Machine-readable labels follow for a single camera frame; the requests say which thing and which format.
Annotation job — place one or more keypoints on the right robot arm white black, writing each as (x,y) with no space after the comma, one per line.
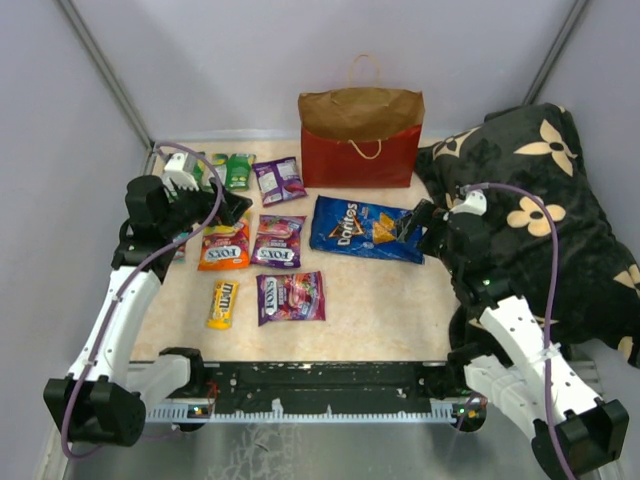
(571,429)

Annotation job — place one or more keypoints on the yellow chocolate candy packet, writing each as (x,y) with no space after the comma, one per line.
(221,311)

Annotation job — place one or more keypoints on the orange candy bag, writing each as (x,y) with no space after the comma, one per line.
(225,247)

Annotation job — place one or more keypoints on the red brown paper bag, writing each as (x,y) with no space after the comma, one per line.
(360,137)

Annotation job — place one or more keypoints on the purple candy bag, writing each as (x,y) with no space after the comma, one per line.
(290,297)
(279,181)
(278,242)

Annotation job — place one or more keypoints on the white toothed cable rail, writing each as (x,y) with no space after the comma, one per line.
(184,413)

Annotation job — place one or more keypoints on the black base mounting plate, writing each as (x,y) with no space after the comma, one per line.
(347,387)

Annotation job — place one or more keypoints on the blue tortilla chips bag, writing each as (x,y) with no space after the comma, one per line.
(361,229)

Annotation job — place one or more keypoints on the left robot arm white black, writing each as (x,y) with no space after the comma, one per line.
(97,402)

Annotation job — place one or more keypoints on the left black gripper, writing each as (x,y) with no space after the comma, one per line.
(232,208)

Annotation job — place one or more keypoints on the colourful candy bag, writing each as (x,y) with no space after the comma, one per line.
(180,253)

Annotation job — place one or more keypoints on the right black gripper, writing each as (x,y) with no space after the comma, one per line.
(424,211)

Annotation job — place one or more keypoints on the black floral pillow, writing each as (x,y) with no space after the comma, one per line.
(547,228)

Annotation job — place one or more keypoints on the green yellow snack bag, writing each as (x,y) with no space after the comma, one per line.
(200,170)
(234,169)

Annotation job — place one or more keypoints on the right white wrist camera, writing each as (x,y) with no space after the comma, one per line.
(474,203)

